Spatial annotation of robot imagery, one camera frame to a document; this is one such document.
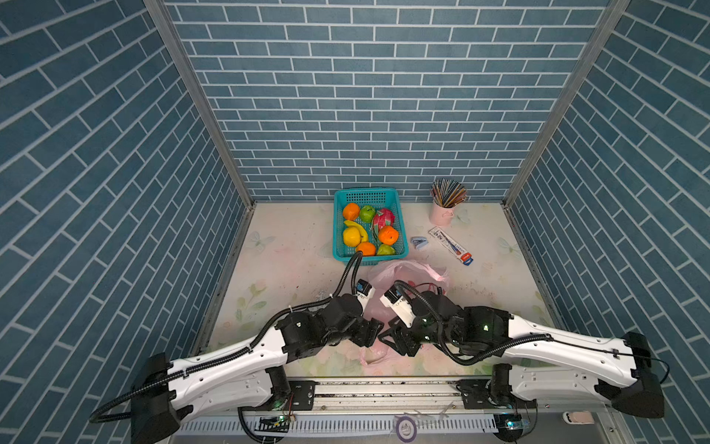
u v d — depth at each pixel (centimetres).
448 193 108
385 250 97
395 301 59
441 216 108
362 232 106
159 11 70
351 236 102
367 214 110
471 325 50
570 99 88
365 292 65
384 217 105
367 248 101
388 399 74
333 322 55
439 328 50
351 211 112
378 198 116
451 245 105
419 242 107
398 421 70
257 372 62
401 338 57
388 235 99
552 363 47
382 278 77
